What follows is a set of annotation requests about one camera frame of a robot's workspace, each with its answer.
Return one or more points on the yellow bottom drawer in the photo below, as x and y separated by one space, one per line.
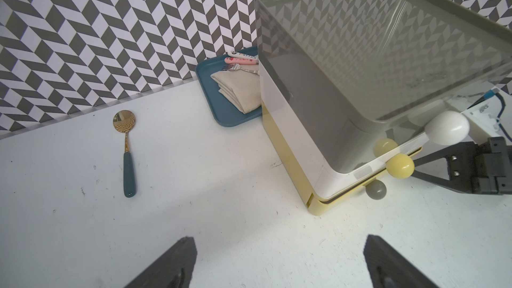
319 186

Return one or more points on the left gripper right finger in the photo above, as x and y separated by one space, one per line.
388 268

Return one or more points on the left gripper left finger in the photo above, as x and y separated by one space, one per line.
174 268

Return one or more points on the pink handled fork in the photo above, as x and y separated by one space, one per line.
237 61

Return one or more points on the teal tray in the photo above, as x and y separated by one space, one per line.
224 112

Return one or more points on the white drawer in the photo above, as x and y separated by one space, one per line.
446 129

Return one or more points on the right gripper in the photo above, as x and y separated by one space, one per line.
469 168

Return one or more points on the beige cards on tray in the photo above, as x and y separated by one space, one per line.
240 88

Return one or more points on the grey drawer cabinet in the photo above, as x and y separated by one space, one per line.
352 70

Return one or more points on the gold spoon green handle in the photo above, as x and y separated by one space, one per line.
124 122

